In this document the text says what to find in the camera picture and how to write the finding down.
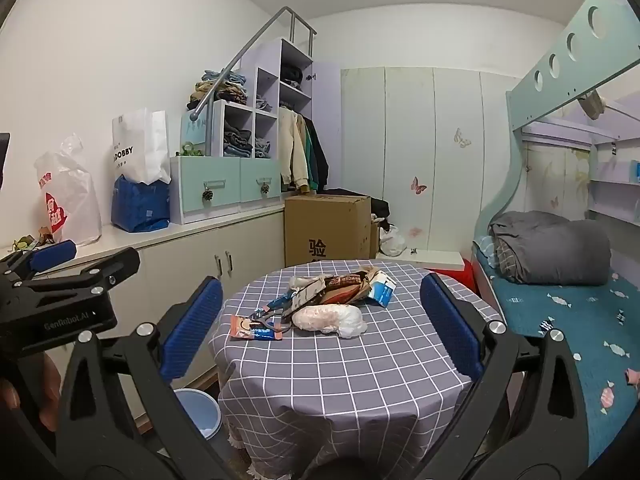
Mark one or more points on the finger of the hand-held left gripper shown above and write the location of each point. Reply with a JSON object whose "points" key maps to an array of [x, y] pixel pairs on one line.
{"points": [[100, 270], [50, 255]]}

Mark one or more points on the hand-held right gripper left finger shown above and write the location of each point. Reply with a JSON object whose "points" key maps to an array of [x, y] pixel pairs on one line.
{"points": [[192, 330]]}

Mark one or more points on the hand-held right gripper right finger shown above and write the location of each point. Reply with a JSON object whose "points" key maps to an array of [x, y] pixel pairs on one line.
{"points": [[450, 330]]}

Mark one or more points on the orange snack packet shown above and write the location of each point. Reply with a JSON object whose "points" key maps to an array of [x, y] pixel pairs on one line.
{"points": [[242, 327]]}

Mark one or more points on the blue striped wrapper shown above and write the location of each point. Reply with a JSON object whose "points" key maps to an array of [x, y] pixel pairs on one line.
{"points": [[265, 334]]}

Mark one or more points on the blue white carton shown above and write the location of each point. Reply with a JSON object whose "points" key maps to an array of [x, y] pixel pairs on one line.
{"points": [[382, 289]]}

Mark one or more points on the blue plastic bin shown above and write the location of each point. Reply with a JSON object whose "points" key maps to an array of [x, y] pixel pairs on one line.
{"points": [[197, 410]]}

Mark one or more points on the small blue wrapper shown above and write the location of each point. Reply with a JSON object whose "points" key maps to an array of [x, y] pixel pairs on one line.
{"points": [[277, 302]]}

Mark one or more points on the clear plastic wrap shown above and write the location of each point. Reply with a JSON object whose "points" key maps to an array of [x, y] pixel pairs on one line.
{"points": [[305, 280]]}

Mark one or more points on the pink white plastic bag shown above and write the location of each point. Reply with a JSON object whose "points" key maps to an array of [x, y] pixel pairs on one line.
{"points": [[325, 317]]}

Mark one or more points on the person's left hand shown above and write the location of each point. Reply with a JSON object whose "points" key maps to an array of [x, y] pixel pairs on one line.
{"points": [[30, 387]]}

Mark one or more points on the small green clutter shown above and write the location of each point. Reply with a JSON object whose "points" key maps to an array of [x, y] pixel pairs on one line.
{"points": [[22, 244]]}

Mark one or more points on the red plastic stool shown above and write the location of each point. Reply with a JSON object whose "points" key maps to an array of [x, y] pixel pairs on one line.
{"points": [[460, 275]]}

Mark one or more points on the white red printed plastic bag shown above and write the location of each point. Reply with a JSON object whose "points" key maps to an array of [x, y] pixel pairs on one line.
{"points": [[65, 195]]}

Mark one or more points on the beige low cabinet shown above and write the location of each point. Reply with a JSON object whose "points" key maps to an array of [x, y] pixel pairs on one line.
{"points": [[165, 265]]}

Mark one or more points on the white low platform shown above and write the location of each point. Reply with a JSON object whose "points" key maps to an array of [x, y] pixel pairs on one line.
{"points": [[435, 258]]}

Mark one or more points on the blue bag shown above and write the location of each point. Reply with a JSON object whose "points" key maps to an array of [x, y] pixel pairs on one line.
{"points": [[140, 205]]}

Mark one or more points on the blue plaid pillow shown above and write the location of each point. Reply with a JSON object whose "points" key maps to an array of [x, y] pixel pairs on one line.
{"points": [[485, 252]]}

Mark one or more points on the blue fish print bedsheet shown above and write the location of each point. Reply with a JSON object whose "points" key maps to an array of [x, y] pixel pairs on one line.
{"points": [[550, 320]]}

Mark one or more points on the faint pink butterfly sticker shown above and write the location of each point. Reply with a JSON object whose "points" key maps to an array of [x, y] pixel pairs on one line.
{"points": [[415, 232]]}

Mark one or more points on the small white plastic bag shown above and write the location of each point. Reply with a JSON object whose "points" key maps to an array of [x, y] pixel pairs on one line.
{"points": [[392, 242]]}

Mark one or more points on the round table checked purple cloth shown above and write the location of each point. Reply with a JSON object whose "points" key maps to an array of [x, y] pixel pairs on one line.
{"points": [[350, 385]]}

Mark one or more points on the grey duvet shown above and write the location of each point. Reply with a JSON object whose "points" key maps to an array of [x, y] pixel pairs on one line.
{"points": [[550, 250]]}

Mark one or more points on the white paper bag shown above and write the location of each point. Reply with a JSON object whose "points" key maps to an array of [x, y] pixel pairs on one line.
{"points": [[142, 145]]}

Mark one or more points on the black bag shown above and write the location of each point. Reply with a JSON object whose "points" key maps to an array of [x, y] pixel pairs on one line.
{"points": [[380, 207]]}

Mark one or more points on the wide mint green drawer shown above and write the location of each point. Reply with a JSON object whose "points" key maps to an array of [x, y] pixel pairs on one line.
{"points": [[210, 180]]}

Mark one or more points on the large cardboard box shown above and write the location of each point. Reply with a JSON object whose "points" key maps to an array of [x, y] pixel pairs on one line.
{"points": [[325, 225]]}

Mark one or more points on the narrow mint green drawer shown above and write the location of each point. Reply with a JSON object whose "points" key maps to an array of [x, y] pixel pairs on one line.
{"points": [[260, 177]]}

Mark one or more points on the folded dark clothes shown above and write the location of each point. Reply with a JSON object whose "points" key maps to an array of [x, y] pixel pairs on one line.
{"points": [[237, 141]]}

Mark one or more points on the beige butterfly sticker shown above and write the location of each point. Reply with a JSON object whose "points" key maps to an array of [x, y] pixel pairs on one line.
{"points": [[462, 137]]}

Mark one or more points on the folded grey clothes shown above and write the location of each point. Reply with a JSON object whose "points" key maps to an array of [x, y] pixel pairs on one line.
{"points": [[263, 149]]}

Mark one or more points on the white wardrobe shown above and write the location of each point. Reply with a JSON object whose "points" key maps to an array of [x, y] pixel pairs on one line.
{"points": [[430, 135]]}

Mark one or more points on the beige hanging jacket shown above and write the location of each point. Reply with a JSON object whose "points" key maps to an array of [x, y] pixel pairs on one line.
{"points": [[292, 150]]}

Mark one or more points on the green hanging jacket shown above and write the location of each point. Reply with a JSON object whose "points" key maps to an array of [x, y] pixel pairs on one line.
{"points": [[309, 160]]}

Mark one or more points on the black hanging jacket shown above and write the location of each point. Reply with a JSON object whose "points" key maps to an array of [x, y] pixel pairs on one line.
{"points": [[321, 160]]}

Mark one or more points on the pile of folded clothes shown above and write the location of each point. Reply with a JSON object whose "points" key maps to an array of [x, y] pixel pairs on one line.
{"points": [[220, 90]]}

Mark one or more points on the lilac cabinet door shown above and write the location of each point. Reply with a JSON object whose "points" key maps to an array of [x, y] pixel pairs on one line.
{"points": [[327, 125]]}

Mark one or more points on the white stepped shelf unit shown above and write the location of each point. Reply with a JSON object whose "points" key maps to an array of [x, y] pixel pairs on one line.
{"points": [[267, 85]]}

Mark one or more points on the beige hanging pouch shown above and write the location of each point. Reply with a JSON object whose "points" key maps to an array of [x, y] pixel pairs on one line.
{"points": [[592, 102]]}

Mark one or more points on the grey metal handrail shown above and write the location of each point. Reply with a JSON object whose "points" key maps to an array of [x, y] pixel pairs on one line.
{"points": [[250, 42]]}

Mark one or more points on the black folded clothes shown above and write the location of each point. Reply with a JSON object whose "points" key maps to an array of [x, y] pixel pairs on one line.
{"points": [[291, 75]]}

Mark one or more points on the lilac wall shelf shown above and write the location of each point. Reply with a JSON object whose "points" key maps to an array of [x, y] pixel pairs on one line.
{"points": [[615, 195]]}

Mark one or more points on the mint green bunk bed frame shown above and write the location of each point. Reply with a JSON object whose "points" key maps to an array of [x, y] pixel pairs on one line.
{"points": [[550, 85]]}

